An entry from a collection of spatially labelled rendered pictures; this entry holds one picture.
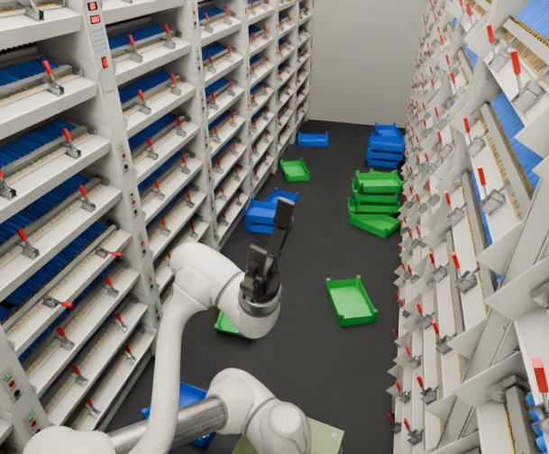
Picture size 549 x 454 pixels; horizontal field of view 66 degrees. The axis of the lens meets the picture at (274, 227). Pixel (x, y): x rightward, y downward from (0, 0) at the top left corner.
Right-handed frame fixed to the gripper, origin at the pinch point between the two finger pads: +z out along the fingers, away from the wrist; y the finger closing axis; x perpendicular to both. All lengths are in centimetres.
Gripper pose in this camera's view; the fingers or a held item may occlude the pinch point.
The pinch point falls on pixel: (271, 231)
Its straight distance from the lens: 70.4
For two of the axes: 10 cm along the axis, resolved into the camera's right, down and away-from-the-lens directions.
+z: 1.1, -5.7, -8.2
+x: 9.0, 4.0, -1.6
